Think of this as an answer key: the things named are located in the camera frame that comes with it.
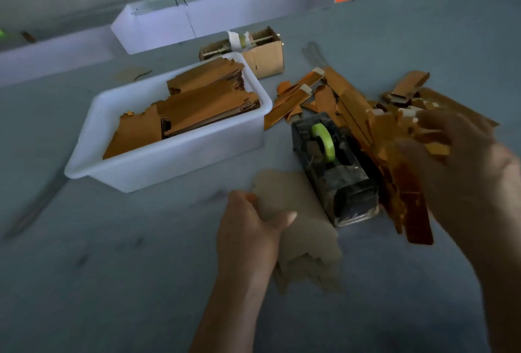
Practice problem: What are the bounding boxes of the person's right hand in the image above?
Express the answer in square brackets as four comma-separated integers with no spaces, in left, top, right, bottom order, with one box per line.
[395,107,521,264]

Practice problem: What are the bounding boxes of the person's left hand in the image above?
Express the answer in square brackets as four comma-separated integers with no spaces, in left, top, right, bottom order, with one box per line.
[215,190,298,293]

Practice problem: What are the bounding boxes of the pile of beige blanks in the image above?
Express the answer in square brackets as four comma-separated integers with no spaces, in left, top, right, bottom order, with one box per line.
[251,168,345,293]

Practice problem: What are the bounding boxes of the pile of gold boxes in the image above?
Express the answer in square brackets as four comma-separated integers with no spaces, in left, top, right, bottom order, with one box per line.
[264,66,499,246]

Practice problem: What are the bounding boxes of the gold cartons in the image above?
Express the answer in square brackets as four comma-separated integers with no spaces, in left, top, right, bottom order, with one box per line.
[103,57,262,160]

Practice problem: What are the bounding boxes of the person's left forearm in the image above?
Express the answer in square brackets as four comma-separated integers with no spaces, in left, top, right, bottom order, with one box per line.
[189,277,274,353]

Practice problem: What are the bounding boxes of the person's right forearm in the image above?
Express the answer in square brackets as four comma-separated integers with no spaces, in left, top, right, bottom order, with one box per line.
[476,238,521,353]

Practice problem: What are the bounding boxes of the black tape dispenser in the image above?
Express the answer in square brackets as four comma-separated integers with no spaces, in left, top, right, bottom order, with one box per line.
[291,113,382,228]

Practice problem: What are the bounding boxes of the white plastic bin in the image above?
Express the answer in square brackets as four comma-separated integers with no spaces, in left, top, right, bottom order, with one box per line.
[64,51,274,194]

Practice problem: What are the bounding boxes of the green tape roll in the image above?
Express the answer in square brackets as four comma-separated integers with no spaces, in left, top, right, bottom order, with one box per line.
[311,123,336,163]

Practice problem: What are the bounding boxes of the small cardboard box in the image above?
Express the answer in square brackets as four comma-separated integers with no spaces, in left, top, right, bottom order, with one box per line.
[199,25,286,79]

